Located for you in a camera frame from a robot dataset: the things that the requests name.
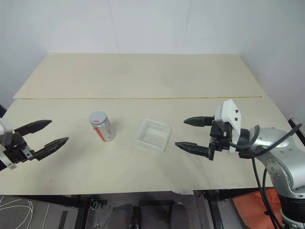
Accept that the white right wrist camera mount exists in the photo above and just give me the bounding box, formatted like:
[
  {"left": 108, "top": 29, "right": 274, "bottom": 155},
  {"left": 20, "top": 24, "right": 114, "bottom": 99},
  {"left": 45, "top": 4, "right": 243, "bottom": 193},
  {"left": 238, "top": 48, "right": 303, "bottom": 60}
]
[{"left": 213, "top": 99, "right": 243, "bottom": 156}]

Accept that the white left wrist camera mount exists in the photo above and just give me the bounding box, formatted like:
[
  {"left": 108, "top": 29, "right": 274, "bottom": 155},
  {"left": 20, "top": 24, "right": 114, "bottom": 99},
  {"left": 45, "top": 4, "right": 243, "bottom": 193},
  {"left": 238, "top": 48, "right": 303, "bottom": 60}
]
[{"left": 0, "top": 116, "right": 18, "bottom": 171}]

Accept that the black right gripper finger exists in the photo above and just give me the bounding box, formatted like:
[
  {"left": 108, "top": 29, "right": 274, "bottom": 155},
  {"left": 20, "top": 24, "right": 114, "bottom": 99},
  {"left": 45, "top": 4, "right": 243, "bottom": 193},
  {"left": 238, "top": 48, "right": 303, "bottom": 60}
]
[
  {"left": 174, "top": 141, "right": 211, "bottom": 158},
  {"left": 183, "top": 115, "right": 215, "bottom": 127}
]

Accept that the silver bottle cap red mark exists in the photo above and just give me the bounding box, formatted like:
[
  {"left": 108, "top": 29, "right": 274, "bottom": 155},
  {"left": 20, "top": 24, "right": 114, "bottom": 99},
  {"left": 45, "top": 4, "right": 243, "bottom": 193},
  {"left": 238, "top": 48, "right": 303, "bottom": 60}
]
[{"left": 89, "top": 111, "right": 107, "bottom": 126}]

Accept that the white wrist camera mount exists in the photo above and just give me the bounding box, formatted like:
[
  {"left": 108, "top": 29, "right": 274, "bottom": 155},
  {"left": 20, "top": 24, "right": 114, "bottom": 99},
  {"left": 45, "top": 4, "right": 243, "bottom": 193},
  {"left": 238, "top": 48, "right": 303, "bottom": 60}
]
[
  {"left": 0, "top": 116, "right": 18, "bottom": 171},
  {"left": 213, "top": 99, "right": 243, "bottom": 156}
]

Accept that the white tape scrap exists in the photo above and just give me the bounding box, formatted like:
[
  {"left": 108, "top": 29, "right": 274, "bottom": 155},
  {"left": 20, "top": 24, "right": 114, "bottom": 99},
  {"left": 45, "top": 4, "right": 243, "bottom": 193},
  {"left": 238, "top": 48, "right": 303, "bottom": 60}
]
[{"left": 174, "top": 189, "right": 194, "bottom": 196}]

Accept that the orange cloth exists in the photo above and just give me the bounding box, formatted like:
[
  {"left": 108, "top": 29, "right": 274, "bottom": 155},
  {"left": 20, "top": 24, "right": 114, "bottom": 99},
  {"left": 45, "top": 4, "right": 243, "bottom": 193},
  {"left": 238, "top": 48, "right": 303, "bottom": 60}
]
[{"left": 232, "top": 187, "right": 285, "bottom": 225}]

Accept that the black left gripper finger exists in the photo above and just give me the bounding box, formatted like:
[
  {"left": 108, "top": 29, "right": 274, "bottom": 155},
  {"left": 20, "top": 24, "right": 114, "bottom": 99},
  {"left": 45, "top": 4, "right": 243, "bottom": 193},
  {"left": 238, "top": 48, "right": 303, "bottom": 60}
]
[
  {"left": 33, "top": 136, "right": 70, "bottom": 161},
  {"left": 13, "top": 119, "right": 53, "bottom": 138}
]

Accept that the thin white cable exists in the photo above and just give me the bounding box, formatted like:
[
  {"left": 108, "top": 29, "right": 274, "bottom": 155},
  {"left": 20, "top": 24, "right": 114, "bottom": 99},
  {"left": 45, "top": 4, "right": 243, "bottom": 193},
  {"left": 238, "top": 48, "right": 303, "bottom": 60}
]
[{"left": 0, "top": 195, "right": 51, "bottom": 229}]

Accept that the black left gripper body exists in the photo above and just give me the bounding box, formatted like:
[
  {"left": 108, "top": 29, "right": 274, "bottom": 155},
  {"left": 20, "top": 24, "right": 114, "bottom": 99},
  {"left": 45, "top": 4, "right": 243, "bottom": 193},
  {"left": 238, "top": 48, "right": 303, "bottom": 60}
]
[{"left": 0, "top": 132, "right": 37, "bottom": 166}]

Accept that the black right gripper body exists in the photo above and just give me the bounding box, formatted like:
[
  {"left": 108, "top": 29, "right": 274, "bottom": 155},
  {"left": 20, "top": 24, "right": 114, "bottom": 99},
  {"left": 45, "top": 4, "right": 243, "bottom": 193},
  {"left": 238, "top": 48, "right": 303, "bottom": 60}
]
[{"left": 209, "top": 120, "right": 234, "bottom": 161}]

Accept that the black table frame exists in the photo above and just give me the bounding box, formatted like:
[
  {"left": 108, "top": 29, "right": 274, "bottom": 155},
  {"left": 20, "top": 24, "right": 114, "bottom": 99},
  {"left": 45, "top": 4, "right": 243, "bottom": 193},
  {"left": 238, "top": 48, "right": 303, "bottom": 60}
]
[{"left": 0, "top": 188, "right": 241, "bottom": 229}]

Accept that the clear plastic tray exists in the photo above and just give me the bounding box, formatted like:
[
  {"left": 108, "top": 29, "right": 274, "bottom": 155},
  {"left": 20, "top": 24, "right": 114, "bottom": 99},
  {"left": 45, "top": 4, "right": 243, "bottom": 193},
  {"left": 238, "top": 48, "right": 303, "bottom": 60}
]
[{"left": 134, "top": 118, "right": 172, "bottom": 154}]

